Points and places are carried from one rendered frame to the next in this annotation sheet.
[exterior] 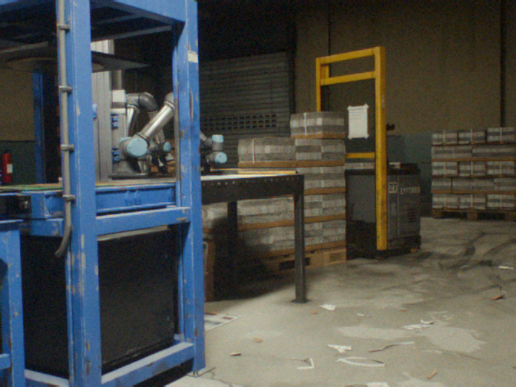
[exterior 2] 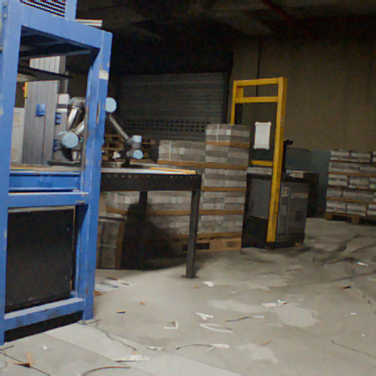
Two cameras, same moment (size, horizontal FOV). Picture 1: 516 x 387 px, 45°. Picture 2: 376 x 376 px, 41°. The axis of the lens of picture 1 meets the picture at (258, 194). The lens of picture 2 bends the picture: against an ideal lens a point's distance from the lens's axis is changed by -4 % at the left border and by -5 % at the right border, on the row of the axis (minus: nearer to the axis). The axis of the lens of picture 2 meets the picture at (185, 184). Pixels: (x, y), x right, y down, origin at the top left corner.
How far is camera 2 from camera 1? 31 cm
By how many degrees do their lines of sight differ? 2
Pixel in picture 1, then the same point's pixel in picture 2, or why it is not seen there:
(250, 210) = (162, 199)
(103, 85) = (52, 90)
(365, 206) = (263, 205)
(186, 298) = (80, 263)
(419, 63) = (327, 93)
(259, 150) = (174, 151)
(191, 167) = (93, 160)
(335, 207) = (235, 204)
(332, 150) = (237, 157)
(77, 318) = not seen: outside the picture
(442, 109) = (342, 132)
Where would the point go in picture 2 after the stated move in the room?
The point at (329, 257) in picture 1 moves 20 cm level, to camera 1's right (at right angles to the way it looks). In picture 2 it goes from (226, 244) to (245, 245)
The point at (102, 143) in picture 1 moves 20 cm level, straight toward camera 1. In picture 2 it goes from (46, 134) to (44, 133)
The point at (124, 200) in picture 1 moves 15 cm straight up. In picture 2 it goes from (38, 182) to (39, 152)
